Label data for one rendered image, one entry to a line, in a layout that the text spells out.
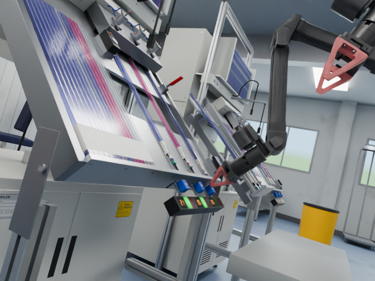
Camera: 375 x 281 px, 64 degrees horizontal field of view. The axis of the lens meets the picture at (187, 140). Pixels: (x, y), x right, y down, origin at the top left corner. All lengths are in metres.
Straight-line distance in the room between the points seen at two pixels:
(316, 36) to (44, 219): 1.00
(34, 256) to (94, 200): 0.53
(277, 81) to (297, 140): 6.95
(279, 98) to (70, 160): 0.71
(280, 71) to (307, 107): 7.11
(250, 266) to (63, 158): 0.42
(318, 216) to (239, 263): 3.20
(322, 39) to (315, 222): 2.91
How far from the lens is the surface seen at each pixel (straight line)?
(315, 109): 8.16
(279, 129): 1.00
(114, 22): 1.14
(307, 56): 5.00
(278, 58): 1.11
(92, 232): 1.12
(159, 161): 0.80
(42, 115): 0.62
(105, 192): 1.10
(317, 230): 3.87
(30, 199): 0.53
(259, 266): 0.67
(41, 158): 0.53
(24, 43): 0.73
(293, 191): 7.90
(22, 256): 0.55
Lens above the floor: 0.76
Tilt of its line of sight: 4 degrees up
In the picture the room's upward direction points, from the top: 14 degrees clockwise
